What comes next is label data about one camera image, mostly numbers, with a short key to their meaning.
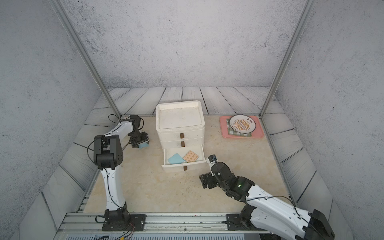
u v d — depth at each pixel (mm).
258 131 1111
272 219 565
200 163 886
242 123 1143
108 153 592
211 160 696
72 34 783
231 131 1086
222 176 575
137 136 900
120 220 653
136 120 913
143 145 998
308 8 707
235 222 725
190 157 956
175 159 958
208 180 686
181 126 828
